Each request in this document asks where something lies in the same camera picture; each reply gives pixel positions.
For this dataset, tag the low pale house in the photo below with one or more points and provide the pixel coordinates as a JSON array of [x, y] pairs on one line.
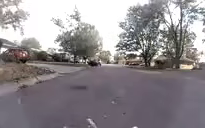
[[183, 62]]

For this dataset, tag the pale concrete kerb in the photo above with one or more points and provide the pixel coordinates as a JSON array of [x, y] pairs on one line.
[[26, 81]]

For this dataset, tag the red car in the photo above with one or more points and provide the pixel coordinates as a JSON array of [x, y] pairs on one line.
[[18, 55]]

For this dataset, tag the tall thin-trunked tree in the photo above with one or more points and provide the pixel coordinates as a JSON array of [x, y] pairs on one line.
[[180, 30]]

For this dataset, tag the broad leafy tree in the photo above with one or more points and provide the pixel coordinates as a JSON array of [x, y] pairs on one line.
[[80, 38]]

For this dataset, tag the pale concrete driveway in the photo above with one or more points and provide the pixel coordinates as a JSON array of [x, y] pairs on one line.
[[58, 67]]

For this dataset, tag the dense leafy tree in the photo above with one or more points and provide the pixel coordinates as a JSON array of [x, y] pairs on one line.
[[141, 30]]

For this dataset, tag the dark car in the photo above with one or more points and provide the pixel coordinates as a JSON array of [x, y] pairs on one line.
[[94, 62]]

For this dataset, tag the grey asphalt road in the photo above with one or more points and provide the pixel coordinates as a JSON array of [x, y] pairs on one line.
[[130, 93]]

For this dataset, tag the house with sloped roof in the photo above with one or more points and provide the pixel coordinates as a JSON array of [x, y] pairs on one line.
[[0, 43]]

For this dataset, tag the dark bushes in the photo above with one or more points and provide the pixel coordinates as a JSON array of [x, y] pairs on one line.
[[43, 55]]

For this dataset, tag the small round tree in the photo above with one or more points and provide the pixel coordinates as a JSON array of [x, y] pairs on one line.
[[30, 43]]

